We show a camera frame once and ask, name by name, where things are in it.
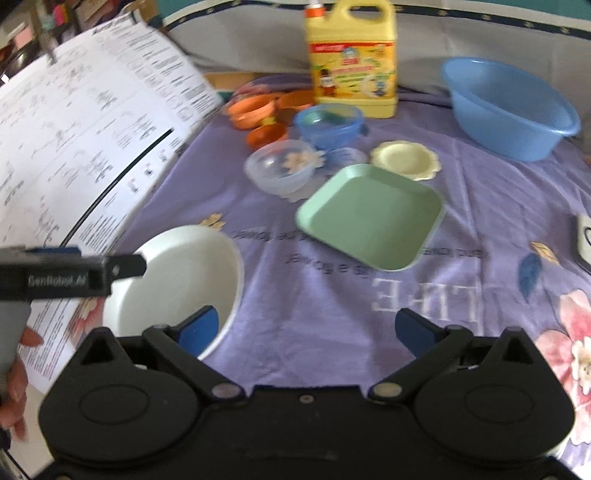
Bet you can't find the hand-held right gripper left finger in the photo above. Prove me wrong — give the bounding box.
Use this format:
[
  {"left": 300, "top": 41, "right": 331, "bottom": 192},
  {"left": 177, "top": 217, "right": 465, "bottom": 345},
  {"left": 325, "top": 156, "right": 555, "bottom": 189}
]
[{"left": 74, "top": 305, "right": 245, "bottom": 402}]

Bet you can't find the white electronic device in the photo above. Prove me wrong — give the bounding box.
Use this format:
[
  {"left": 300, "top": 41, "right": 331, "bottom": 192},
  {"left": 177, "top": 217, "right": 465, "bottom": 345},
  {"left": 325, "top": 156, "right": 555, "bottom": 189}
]
[{"left": 574, "top": 213, "right": 591, "bottom": 273}]

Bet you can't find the grey teal-bordered pillow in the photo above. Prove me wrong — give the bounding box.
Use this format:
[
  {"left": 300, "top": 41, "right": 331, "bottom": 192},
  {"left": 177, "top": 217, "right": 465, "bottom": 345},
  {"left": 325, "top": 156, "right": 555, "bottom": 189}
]
[{"left": 161, "top": 0, "right": 591, "bottom": 79}]

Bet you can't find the green square plate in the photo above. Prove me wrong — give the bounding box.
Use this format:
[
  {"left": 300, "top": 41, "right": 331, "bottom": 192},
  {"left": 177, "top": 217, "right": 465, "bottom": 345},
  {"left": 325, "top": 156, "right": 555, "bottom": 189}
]
[{"left": 295, "top": 164, "right": 446, "bottom": 272}]

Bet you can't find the printed instruction sheet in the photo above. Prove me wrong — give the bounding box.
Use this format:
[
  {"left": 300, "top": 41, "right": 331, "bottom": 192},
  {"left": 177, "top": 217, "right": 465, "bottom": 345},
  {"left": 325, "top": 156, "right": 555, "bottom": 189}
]
[{"left": 0, "top": 10, "right": 223, "bottom": 393}]

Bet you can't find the blue plastic basin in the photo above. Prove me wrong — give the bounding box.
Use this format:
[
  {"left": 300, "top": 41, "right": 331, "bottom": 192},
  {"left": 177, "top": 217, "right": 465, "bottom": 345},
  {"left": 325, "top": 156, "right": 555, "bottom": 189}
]
[{"left": 440, "top": 56, "right": 581, "bottom": 162}]

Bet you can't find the person's left hand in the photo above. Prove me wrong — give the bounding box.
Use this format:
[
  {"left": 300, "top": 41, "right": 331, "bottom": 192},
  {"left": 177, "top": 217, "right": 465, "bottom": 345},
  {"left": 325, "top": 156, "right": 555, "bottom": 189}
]
[{"left": 0, "top": 325, "right": 45, "bottom": 444}]

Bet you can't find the yellow detergent bottle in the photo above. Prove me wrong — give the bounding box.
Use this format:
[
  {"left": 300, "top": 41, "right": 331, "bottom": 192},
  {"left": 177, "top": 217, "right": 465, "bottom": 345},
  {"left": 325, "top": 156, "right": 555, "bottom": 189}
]
[{"left": 304, "top": 0, "right": 400, "bottom": 119}]

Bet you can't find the small orange bowl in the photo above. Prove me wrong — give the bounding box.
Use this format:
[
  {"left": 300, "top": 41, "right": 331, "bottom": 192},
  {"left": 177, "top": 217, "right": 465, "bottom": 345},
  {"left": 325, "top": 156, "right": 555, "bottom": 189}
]
[{"left": 246, "top": 124, "right": 290, "bottom": 149}]

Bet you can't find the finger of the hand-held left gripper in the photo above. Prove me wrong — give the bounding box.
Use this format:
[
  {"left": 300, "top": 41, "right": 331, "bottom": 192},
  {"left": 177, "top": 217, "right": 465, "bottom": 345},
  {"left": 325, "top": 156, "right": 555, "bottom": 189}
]
[{"left": 104, "top": 253, "right": 147, "bottom": 283}]

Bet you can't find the yellow flower-shaped dish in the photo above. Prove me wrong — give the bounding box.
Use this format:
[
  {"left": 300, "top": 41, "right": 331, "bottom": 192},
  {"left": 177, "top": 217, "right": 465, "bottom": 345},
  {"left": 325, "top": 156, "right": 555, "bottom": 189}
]
[{"left": 370, "top": 140, "right": 438, "bottom": 181}]

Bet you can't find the clear plastic bowl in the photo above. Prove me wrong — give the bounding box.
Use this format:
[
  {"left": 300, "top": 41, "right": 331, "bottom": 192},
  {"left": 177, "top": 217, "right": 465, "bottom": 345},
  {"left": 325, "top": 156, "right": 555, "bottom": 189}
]
[{"left": 244, "top": 140, "right": 327, "bottom": 200}]

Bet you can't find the small clear dish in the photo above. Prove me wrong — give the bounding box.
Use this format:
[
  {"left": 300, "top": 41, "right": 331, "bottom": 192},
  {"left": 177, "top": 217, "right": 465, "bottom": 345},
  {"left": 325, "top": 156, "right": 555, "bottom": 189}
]
[{"left": 323, "top": 147, "right": 370, "bottom": 168}]

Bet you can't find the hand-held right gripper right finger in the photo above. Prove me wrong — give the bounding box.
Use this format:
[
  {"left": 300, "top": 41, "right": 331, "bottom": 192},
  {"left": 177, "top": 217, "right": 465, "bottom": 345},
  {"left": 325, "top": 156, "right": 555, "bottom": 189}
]
[{"left": 368, "top": 308, "right": 542, "bottom": 402}]

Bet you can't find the purple floral printed blanket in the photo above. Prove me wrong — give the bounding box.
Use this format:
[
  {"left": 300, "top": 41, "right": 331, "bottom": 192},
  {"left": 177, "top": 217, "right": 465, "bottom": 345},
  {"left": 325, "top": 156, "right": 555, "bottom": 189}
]
[{"left": 69, "top": 69, "right": 591, "bottom": 467}]

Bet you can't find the blue plastic bowl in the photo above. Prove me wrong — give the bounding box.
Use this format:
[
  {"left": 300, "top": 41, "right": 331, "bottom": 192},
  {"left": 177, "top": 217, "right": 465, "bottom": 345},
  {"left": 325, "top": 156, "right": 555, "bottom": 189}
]
[{"left": 294, "top": 103, "right": 368, "bottom": 151}]

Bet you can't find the white bowl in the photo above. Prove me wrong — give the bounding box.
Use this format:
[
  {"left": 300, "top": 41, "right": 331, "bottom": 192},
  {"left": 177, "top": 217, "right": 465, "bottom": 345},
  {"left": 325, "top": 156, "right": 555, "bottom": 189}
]
[{"left": 102, "top": 224, "right": 245, "bottom": 361}]

